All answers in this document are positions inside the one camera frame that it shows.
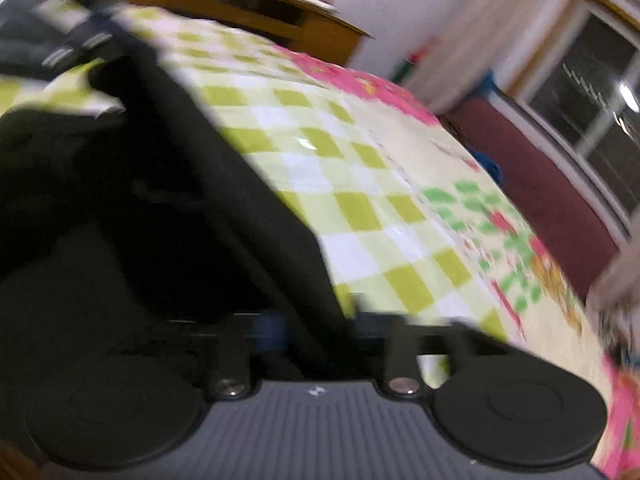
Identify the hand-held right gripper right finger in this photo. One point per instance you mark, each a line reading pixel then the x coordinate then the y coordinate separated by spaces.
pixel 402 355

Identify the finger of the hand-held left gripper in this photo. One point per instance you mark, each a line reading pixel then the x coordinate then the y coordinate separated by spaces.
pixel 85 45

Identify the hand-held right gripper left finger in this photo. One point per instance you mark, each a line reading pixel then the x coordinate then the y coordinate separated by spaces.
pixel 272 330

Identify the black pants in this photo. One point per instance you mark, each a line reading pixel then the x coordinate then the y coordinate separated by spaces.
pixel 150 185

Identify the checkered printed blanket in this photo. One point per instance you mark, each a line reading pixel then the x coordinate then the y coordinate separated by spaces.
pixel 350 170

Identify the blue cloth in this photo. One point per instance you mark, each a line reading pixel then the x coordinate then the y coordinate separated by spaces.
pixel 489 84
pixel 487 165

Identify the maroon headboard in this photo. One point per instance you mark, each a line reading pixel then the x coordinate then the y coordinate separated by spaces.
pixel 540 185

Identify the wooden cabinet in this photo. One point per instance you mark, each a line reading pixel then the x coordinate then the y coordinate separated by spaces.
pixel 325 35

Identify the red green object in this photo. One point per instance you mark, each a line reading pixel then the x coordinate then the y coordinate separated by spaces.
pixel 415 60

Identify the window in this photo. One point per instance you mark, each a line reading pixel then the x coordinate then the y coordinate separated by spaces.
pixel 590 90

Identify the pale curtain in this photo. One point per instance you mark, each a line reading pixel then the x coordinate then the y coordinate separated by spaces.
pixel 500 25

